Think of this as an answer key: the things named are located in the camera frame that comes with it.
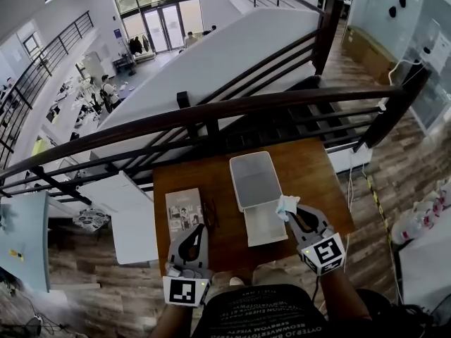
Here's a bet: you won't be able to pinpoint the grey picture book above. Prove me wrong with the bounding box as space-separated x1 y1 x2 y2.
164 187 204 243

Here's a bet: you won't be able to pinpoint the black coats on rack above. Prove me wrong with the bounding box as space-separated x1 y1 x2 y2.
128 35 149 54

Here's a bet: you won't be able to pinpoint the person's right forearm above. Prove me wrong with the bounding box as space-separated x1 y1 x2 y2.
318 268 371 320

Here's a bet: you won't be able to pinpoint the glass entrance doors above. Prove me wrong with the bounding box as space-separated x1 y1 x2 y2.
109 0 205 55

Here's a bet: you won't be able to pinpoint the yellow black floor tape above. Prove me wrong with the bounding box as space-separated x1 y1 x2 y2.
365 173 395 246

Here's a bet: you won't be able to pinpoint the cardboard boxes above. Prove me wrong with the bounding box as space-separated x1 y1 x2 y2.
340 24 398 87

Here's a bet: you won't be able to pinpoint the black eyeglasses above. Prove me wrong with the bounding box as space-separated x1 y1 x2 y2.
200 199 221 229

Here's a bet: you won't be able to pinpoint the person's left forearm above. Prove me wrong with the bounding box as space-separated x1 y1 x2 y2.
150 302 194 338

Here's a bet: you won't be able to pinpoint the person's khaki shorts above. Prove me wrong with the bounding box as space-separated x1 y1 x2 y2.
251 263 301 287

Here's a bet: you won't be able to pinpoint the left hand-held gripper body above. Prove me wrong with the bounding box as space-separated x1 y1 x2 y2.
162 263 214 309

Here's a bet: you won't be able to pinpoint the white cable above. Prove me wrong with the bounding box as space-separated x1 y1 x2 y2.
346 149 357 211

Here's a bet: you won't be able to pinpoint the white chair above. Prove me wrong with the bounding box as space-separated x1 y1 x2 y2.
78 170 160 266

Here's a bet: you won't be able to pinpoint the light blue table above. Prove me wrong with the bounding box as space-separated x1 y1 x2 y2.
0 190 51 294

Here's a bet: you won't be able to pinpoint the pack of water bottles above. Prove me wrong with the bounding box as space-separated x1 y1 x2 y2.
390 179 451 245

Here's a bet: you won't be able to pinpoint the dark metal railing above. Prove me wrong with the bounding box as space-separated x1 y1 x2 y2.
0 0 433 204

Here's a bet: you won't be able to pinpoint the white storage box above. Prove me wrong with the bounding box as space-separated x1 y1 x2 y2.
228 150 290 248

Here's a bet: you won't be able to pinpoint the wooden table with black legs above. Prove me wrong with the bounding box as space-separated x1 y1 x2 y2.
152 137 357 271

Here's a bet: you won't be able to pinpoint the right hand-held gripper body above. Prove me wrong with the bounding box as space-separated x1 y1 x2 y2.
297 225 347 277

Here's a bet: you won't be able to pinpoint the person's black printed shirt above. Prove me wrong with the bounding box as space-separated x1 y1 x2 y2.
190 283 330 338

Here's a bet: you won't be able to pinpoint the paper notice on glass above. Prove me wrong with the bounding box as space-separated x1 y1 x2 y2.
431 30 451 74

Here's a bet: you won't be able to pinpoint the white counter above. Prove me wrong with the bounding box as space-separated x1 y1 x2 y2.
397 230 451 313

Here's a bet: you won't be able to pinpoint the patterned round cushion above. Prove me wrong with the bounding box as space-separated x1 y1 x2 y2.
71 206 112 230

